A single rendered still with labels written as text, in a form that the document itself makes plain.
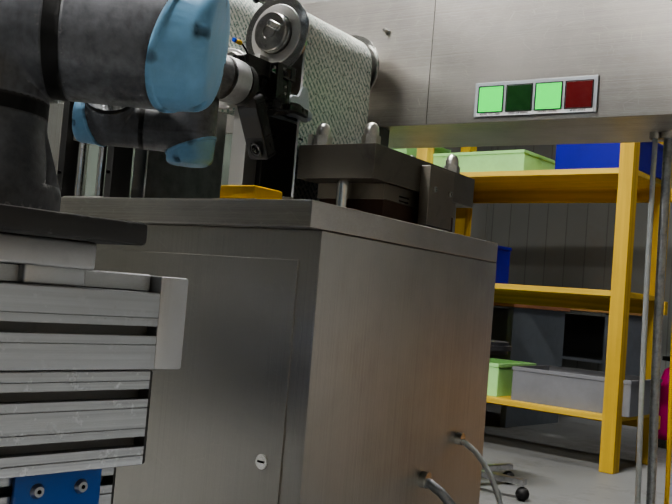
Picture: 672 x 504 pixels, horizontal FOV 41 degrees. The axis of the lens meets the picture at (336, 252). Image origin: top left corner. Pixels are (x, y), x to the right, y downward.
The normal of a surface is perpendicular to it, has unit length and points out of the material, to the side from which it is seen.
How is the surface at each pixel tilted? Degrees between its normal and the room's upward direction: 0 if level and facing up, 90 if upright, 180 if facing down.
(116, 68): 128
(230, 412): 90
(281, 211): 90
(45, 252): 90
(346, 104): 90
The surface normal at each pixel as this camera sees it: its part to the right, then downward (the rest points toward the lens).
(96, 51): 0.03, 0.46
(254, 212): -0.54, -0.08
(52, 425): 0.73, 0.03
